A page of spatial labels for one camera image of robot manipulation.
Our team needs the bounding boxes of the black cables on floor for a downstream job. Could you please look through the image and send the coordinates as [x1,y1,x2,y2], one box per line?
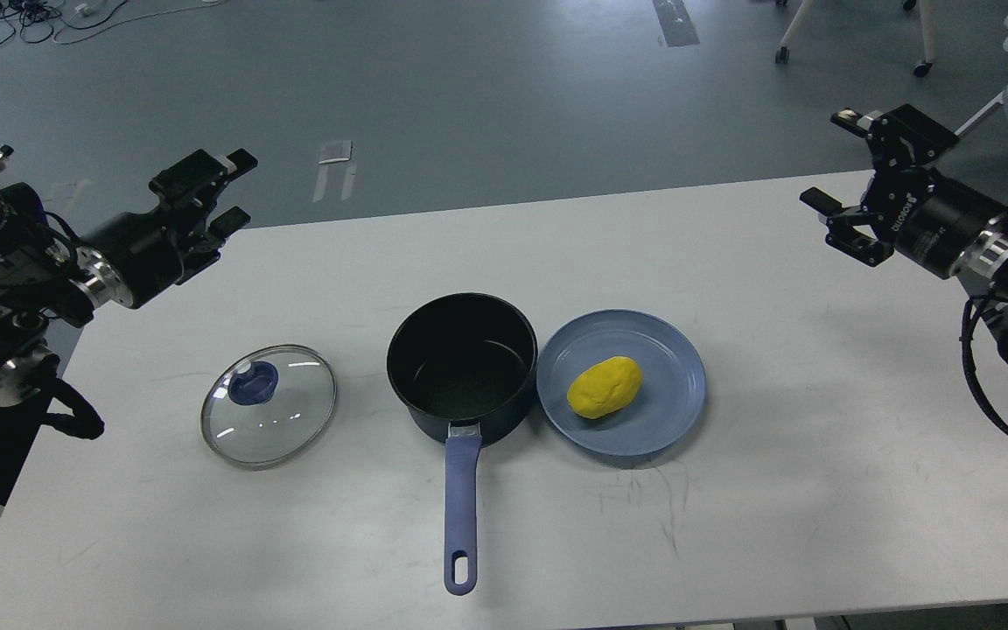
[0,0,234,57]

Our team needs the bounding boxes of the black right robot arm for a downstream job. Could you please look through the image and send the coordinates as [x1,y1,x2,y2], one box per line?
[800,104,1008,437]

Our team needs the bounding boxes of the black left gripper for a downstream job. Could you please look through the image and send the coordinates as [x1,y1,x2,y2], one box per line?
[80,149,257,310]

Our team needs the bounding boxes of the glass pot lid blue knob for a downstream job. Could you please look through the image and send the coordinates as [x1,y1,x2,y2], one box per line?
[199,344,338,470]

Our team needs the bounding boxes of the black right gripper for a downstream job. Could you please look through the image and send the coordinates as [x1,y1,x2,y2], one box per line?
[799,104,1008,279]

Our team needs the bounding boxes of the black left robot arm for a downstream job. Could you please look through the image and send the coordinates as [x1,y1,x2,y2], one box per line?
[0,144,257,494]

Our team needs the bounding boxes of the dark blue saucepan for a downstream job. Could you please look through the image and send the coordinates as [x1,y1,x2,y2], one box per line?
[387,292,539,597]

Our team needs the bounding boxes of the white rolling table legs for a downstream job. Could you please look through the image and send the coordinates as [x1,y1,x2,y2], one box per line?
[773,1,939,77]

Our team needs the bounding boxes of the blue plate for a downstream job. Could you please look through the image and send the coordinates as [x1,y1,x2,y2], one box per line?
[536,310,708,459]

